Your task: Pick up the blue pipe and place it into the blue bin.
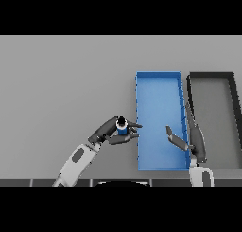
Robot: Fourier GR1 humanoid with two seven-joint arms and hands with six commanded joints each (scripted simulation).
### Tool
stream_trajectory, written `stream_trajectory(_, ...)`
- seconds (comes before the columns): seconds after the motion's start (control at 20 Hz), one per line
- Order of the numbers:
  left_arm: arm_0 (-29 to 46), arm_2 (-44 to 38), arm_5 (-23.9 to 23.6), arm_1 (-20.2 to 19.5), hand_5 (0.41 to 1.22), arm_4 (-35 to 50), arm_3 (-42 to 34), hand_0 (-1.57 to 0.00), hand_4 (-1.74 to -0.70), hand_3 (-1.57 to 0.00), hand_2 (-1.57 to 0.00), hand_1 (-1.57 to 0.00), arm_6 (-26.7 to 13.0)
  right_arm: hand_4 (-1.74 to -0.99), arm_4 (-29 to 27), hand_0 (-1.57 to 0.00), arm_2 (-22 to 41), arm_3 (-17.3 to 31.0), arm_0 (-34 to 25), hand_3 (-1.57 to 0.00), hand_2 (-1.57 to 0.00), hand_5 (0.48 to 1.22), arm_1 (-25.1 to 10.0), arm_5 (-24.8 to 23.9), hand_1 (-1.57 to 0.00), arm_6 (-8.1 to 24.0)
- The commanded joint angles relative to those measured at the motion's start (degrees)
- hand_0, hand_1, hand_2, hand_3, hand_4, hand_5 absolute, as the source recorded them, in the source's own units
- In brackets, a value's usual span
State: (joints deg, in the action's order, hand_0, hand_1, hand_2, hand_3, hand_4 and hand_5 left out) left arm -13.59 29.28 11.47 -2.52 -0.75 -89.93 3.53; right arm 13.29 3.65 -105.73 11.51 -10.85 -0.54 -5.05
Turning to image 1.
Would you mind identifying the blue pipe with dark end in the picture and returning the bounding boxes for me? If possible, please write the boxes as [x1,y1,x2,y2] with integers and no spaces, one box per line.
[115,116,129,135]

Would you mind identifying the dark grey bin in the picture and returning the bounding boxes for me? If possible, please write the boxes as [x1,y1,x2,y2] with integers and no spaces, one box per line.
[185,71,242,170]

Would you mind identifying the blue bin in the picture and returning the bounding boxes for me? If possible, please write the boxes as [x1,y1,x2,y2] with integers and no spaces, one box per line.
[135,70,192,171]

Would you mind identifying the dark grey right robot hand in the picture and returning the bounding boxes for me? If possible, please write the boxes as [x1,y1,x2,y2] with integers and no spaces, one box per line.
[165,102,208,164]

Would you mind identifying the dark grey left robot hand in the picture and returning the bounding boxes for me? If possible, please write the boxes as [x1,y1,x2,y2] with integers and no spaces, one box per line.
[87,116,144,148]

